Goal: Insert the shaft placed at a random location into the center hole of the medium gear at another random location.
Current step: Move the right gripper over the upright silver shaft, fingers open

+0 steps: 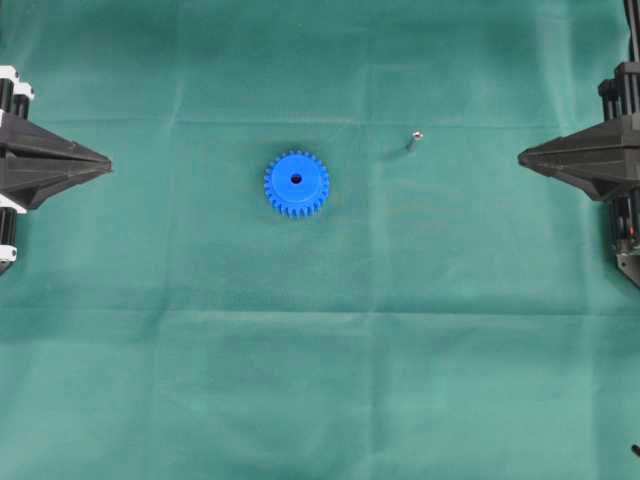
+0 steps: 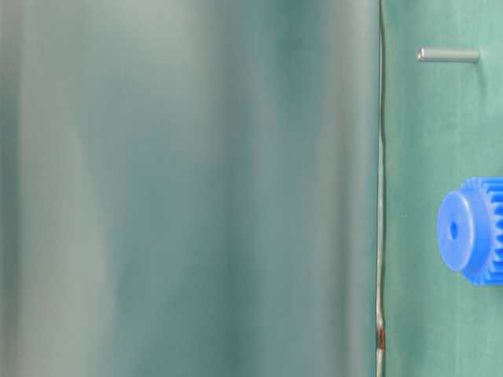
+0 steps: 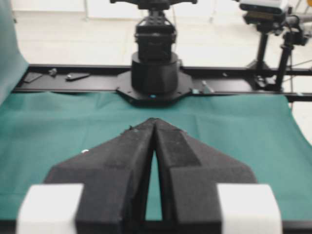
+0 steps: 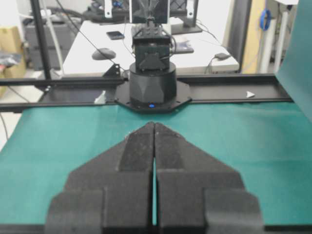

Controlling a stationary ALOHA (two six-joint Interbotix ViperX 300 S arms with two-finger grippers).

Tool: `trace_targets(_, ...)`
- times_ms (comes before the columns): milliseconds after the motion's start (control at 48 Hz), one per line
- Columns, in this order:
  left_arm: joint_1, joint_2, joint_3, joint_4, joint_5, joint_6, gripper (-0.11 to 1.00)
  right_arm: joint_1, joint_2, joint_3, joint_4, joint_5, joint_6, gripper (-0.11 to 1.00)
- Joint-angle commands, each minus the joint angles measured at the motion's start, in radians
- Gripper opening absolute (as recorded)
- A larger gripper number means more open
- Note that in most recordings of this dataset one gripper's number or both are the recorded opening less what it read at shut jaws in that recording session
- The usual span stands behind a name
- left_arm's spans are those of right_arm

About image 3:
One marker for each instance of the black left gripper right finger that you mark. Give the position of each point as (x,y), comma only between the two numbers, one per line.
(189,171)

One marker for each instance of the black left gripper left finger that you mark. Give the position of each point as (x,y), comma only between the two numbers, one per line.
(115,176)

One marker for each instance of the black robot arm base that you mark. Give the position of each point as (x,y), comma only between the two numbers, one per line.
(154,61)

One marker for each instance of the green table cloth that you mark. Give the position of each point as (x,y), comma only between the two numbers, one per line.
(39,130)

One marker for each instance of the black mounting rail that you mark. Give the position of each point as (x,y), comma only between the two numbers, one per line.
(207,81)

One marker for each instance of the grey camera on stand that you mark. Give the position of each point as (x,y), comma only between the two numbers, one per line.
(264,11)

